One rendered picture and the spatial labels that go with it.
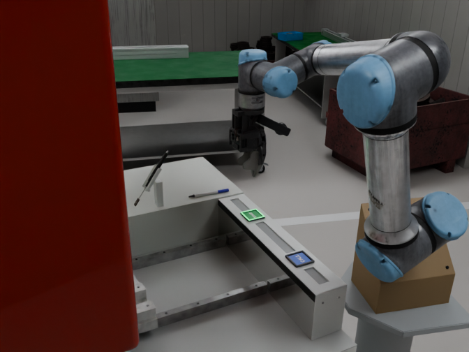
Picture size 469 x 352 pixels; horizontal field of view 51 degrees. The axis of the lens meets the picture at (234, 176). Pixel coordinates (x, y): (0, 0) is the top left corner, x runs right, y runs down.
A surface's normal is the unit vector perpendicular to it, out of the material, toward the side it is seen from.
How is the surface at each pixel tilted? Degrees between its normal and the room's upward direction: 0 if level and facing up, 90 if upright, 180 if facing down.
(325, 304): 90
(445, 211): 43
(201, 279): 0
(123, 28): 90
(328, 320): 90
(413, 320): 0
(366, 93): 100
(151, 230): 90
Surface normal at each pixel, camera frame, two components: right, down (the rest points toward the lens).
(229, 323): 0.01, -0.91
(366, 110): -0.85, 0.36
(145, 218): 0.44, 0.37
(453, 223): 0.27, -0.40
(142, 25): 0.18, 0.41
